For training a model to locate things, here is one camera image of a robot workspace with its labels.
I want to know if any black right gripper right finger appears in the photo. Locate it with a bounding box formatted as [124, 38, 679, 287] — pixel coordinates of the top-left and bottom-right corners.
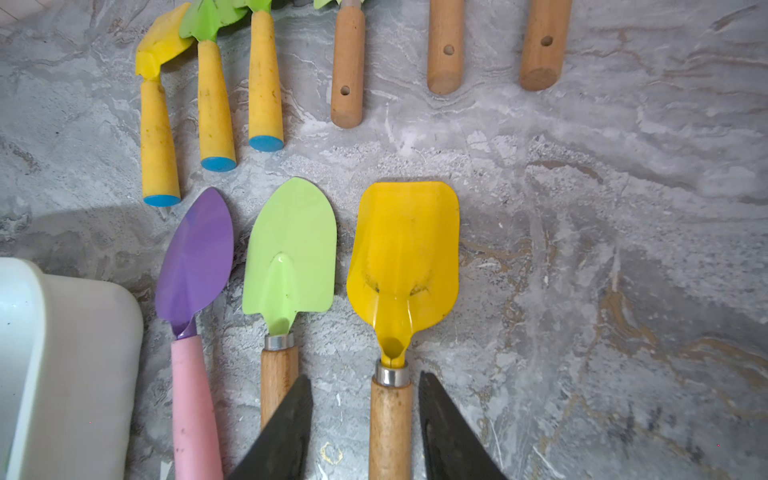
[418, 371, 507, 480]

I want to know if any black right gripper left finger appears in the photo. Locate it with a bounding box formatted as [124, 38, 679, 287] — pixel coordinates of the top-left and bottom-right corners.
[229, 374, 313, 480]

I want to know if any large green shovel blade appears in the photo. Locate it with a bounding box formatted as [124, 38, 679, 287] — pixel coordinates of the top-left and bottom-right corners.
[242, 177, 337, 426]

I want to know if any pink handle shovel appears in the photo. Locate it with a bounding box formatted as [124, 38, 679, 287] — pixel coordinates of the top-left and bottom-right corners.
[155, 187, 234, 479]

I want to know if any white plastic storage box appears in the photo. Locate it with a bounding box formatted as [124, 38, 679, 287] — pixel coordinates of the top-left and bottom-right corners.
[1, 258, 143, 479]

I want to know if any yellow square shovel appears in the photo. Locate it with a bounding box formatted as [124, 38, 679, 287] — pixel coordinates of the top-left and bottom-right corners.
[136, 2, 193, 207]

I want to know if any green shovel orange handle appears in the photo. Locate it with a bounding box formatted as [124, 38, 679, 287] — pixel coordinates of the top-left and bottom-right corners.
[233, 0, 284, 152]

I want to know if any green shovel wooden handle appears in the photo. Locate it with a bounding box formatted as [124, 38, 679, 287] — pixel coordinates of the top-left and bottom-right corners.
[330, 0, 366, 129]
[519, 0, 572, 91]
[427, 0, 465, 95]

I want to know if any green shovel yellow handle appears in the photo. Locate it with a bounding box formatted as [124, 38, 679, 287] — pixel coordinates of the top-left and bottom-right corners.
[179, 0, 247, 172]

